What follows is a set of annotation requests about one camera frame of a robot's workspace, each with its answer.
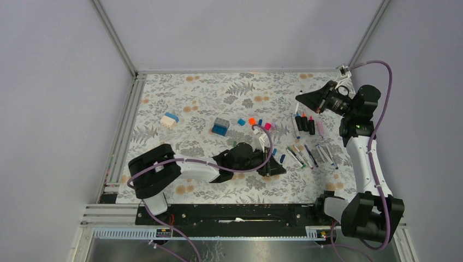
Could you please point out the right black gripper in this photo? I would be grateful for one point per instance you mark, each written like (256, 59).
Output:
(316, 100)

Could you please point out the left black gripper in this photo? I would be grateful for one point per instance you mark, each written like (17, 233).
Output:
(272, 167)

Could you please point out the white black cap marker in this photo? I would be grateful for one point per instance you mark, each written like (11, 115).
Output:
(297, 104)

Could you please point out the orange highlighter black body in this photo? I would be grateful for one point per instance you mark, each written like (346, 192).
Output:
(305, 125)

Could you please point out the pink highlighter black body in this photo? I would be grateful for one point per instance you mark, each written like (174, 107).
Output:
(311, 126)

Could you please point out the blue highlighter black body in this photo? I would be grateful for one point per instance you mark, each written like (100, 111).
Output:
(298, 121)

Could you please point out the light pink pen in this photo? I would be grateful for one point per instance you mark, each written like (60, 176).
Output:
(320, 128)

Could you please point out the thin white green pen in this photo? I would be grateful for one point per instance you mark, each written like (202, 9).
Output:
(293, 158)

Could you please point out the teal green gel pen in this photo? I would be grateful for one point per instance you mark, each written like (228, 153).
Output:
(298, 157)

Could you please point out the blue white whiteboard marker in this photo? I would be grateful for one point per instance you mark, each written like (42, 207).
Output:
(295, 126)

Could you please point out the pink highlighter cap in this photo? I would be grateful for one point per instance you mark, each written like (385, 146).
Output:
(267, 126)

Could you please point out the purple gel pen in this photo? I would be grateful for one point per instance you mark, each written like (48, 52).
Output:
(311, 155)

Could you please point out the orange pen cap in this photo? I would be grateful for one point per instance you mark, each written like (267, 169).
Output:
(252, 121)

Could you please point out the white blue acrylic marker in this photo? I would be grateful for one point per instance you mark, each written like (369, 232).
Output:
(331, 157)

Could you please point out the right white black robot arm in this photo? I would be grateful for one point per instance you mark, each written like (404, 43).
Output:
(374, 213)

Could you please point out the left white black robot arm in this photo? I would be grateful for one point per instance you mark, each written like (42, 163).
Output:
(152, 172)

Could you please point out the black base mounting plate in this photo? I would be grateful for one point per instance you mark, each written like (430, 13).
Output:
(239, 220)

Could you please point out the blue grey toy brick block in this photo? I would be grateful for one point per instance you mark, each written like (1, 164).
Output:
(220, 126)

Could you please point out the cream blue toy brick block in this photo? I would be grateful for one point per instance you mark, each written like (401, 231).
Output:
(169, 120)

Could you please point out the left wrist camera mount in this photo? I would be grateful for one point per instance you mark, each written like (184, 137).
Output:
(260, 138)

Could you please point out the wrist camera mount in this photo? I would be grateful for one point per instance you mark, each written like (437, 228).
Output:
(260, 138)
(345, 75)

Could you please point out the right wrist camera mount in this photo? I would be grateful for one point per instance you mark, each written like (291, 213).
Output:
(345, 75)

